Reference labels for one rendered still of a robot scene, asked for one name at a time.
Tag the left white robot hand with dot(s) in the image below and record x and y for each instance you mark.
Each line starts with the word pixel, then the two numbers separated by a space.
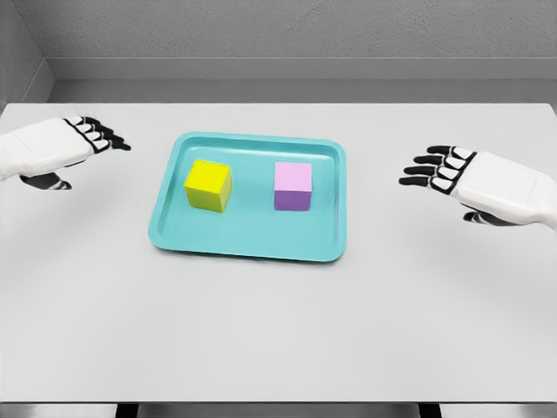
pixel 48 143

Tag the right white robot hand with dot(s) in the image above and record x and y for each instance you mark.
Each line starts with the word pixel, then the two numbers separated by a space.
pixel 500 187

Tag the yellow cube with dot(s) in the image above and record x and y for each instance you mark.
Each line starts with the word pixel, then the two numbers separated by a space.
pixel 208 185

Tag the purple cube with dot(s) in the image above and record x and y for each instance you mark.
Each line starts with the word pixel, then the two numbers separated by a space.
pixel 292 187

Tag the teal rectangular tray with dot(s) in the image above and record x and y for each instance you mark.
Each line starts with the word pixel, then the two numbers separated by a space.
pixel 248 217

